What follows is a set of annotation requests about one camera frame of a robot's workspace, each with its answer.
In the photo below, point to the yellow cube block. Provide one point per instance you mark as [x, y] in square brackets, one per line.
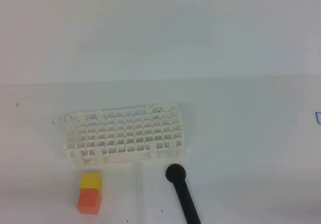
[91, 180]

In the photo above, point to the clear glass test tube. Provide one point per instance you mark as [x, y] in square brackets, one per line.
[67, 118]

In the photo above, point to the black round-headed handle tool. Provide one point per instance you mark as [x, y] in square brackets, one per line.
[176, 174]

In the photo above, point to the orange cube block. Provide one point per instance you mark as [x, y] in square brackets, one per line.
[89, 201]

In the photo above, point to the white plastic test tube rack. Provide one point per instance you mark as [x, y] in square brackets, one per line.
[144, 133]

